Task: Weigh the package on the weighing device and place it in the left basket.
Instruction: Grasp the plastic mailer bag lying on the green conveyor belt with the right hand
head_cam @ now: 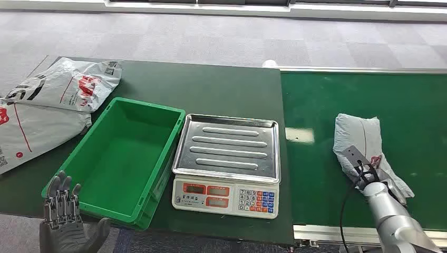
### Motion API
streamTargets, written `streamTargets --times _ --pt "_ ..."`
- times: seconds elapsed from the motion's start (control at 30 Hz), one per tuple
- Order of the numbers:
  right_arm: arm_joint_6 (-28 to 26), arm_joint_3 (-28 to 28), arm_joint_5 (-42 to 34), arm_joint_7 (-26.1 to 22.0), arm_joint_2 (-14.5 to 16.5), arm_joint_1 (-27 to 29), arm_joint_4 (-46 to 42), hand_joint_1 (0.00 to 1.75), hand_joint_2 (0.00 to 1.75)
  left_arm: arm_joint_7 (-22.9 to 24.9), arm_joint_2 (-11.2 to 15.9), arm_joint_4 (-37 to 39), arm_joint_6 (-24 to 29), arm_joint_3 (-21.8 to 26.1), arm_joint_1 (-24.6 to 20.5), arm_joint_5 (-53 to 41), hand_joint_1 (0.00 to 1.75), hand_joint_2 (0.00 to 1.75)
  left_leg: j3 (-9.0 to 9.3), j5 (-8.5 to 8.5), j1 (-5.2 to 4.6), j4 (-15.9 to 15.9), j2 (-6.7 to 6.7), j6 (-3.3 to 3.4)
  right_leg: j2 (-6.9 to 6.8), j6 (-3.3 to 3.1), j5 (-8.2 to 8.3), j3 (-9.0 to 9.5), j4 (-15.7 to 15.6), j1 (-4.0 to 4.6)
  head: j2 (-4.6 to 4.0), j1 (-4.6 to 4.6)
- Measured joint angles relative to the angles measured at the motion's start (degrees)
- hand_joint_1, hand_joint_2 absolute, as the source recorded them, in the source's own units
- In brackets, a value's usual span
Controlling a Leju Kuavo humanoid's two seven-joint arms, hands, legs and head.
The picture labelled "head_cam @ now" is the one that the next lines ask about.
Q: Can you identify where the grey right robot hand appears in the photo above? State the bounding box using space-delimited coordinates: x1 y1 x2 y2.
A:
378 169 408 207

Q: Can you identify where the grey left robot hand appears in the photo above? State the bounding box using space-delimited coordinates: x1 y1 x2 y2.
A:
39 170 112 253

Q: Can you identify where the small grey package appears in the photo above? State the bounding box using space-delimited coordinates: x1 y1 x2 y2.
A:
332 113 415 200

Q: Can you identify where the green plastic basket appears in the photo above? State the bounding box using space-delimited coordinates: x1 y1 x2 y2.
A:
41 97 186 231

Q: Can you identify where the large white red-lined package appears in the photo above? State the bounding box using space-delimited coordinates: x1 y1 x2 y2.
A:
0 99 92 176

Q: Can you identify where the white black-red printed package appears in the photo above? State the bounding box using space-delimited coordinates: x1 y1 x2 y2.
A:
5 57 123 113

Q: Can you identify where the white electronic weighing scale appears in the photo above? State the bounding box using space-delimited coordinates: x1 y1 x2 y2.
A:
171 113 281 220

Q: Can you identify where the green conveyor belt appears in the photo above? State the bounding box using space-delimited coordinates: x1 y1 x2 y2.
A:
280 71 447 231

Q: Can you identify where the white window ledge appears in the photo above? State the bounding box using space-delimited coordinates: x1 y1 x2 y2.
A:
0 0 447 22

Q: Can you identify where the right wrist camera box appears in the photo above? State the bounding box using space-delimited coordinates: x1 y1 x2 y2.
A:
340 145 381 184

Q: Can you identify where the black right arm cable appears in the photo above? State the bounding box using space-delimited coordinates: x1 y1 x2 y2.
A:
339 173 365 253

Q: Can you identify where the silver conveyor side rail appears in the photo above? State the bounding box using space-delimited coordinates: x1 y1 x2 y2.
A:
293 224 447 249
277 66 447 75

